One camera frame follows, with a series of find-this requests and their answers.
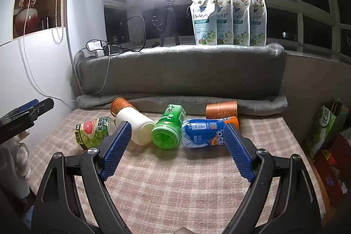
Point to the black tripod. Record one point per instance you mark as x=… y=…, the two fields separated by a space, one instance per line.
x=169 y=20

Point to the grapefruit drink bottle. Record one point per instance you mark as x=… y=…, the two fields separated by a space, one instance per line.
x=92 y=132

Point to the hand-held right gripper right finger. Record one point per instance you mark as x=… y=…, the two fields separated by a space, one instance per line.
x=238 y=153

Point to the white detergent pouch with spout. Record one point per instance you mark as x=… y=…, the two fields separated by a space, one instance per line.
x=203 y=20

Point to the white power strip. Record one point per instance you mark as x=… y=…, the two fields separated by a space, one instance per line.
x=94 y=48

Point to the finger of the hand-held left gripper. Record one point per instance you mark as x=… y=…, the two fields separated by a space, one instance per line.
x=41 y=109

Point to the red box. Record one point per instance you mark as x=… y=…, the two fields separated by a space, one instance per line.
x=336 y=168

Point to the red and white vase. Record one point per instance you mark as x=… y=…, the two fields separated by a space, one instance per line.
x=26 y=17

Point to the green tea bottle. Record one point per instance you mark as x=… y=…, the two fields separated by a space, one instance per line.
x=167 y=127

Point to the green shopping bag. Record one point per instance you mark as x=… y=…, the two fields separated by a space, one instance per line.
x=325 y=127

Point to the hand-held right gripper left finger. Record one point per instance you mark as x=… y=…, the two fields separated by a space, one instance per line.
x=116 y=150

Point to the grey blanket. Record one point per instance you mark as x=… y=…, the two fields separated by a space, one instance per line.
x=178 y=72

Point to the orange paper cup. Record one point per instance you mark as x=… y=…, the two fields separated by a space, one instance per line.
x=120 y=105
x=220 y=110

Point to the pink checked mat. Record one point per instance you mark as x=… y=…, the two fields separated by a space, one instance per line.
x=178 y=184

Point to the white plastic bottle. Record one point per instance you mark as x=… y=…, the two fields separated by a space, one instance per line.
x=135 y=124

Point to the blue label drink bottle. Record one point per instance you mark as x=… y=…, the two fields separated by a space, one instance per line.
x=201 y=131

